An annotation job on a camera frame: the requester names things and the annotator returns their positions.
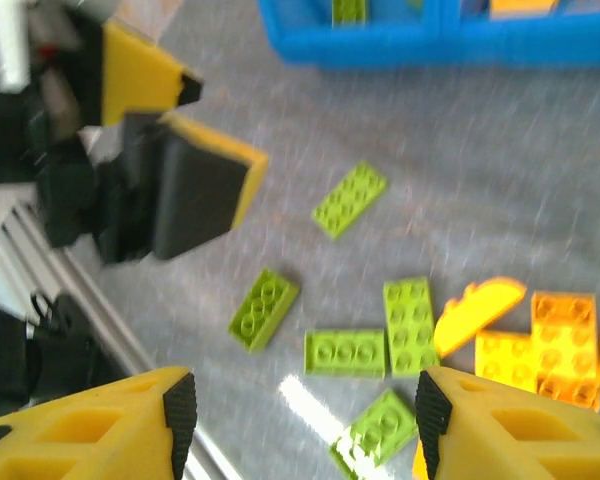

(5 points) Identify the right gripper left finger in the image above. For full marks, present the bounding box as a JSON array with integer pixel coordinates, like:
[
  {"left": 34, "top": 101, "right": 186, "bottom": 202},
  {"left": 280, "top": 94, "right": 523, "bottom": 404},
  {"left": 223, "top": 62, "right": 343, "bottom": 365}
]
[{"left": 0, "top": 366, "right": 197, "bottom": 480}]

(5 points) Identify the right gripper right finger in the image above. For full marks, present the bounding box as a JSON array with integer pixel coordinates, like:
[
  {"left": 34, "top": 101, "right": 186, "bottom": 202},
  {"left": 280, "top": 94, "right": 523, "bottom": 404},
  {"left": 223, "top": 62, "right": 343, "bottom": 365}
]
[{"left": 413, "top": 364, "right": 600, "bottom": 480}]

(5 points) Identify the green lego brick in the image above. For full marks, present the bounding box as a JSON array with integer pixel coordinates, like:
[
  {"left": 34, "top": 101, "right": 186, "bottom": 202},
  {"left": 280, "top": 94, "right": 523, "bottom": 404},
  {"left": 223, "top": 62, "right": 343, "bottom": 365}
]
[
  {"left": 303, "top": 328, "right": 387, "bottom": 379},
  {"left": 382, "top": 276, "right": 441, "bottom": 377},
  {"left": 328, "top": 387, "right": 419, "bottom": 480},
  {"left": 310, "top": 159, "right": 390, "bottom": 241},
  {"left": 331, "top": 0, "right": 367, "bottom": 26},
  {"left": 228, "top": 267, "right": 301, "bottom": 355}
]

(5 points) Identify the orange lego brick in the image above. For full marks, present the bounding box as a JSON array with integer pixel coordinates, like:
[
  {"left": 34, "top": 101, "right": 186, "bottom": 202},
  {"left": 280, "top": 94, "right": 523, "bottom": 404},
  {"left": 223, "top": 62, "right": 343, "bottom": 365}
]
[
  {"left": 474, "top": 329, "right": 539, "bottom": 394},
  {"left": 489, "top": 0, "right": 561, "bottom": 20},
  {"left": 529, "top": 292, "right": 600, "bottom": 414}
]

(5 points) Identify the orange curved lego piece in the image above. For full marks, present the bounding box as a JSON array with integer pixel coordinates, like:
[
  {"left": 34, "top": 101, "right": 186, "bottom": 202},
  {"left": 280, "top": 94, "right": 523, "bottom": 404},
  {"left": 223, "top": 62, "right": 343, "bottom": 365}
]
[{"left": 433, "top": 276, "right": 527, "bottom": 360}]

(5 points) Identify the blue plastic bin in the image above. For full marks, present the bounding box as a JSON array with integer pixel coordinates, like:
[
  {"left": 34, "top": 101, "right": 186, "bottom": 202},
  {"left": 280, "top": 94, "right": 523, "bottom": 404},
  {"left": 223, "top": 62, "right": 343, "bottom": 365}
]
[
  {"left": 438, "top": 0, "right": 600, "bottom": 66},
  {"left": 257, "top": 0, "right": 442, "bottom": 66}
]

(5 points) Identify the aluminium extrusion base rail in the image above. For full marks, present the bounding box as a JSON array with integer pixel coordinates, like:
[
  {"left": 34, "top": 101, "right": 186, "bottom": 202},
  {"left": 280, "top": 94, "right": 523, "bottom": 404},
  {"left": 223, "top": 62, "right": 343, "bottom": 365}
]
[{"left": 0, "top": 197, "right": 221, "bottom": 480}]

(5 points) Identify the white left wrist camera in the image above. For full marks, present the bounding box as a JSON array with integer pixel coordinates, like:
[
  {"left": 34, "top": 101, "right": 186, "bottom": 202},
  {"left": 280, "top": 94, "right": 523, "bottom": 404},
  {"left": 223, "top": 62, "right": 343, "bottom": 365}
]
[{"left": 0, "top": 0, "right": 35, "bottom": 95}]

